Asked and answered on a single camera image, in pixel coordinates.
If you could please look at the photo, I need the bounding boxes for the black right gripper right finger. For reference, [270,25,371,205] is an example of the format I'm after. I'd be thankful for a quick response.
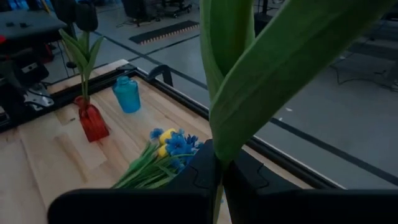
[223,151,398,224]

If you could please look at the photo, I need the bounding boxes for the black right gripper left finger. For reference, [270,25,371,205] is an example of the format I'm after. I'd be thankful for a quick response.
[48,139,222,224]

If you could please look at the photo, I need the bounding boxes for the large blue flower bunch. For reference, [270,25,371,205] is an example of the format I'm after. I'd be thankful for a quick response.
[111,127,200,190]

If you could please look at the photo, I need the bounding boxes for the red glass vase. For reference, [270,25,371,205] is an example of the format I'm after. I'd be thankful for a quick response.
[73,95,110,143]

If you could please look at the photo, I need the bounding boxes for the teal glass vase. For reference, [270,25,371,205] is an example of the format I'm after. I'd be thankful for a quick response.
[112,76,141,114]

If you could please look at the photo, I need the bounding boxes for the black desk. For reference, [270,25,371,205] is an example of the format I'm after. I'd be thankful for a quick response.
[0,11,68,44]

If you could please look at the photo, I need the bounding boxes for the black cable loop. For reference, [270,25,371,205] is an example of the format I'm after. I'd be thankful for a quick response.
[146,64,174,87]

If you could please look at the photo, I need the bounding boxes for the black floor cable cover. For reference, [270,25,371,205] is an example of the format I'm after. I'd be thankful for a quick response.
[129,20,200,45]

